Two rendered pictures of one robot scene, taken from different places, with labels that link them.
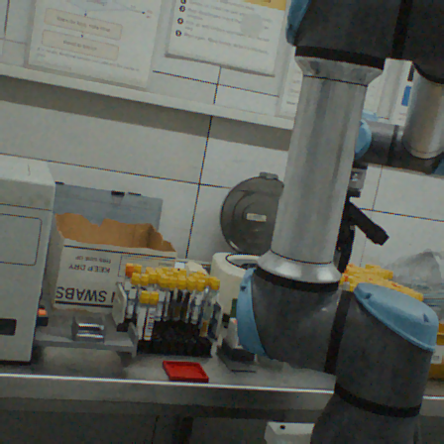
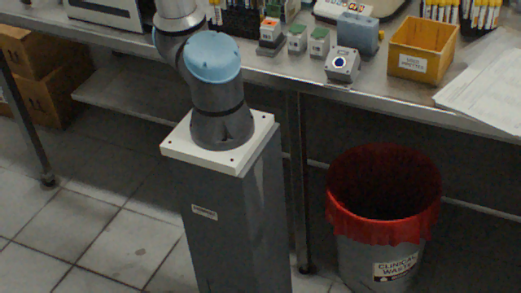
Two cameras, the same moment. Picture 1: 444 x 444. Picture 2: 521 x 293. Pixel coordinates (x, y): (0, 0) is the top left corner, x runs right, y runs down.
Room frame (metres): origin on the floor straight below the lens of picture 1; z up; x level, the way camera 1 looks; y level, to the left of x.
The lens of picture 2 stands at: (0.21, -1.16, 1.87)
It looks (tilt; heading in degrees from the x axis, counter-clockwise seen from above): 42 degrees down; 49
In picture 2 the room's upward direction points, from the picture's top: 6 degrees counter-clockwise
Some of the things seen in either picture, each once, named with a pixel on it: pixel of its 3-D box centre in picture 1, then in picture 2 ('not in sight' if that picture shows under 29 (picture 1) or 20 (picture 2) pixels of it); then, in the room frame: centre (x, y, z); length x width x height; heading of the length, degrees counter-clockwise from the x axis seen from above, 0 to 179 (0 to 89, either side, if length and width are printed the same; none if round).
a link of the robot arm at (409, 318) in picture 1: (384, 340); (212, 68); (0.90, -0.24, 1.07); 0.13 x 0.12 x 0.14; 77
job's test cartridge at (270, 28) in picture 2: (240, 338); (270, 32); (1.24, -0.07, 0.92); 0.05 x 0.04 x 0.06; 19
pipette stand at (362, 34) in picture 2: not in sight; (357, 35); (1.36, -0.26, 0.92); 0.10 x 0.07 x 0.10; 104
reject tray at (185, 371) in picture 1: (184, 371); not in sight; (1.13, 0.02, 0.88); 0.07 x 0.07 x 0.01; 19
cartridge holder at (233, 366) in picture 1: (237, 352); (271, 41); (1.24, -0.07, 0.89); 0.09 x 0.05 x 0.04; 19
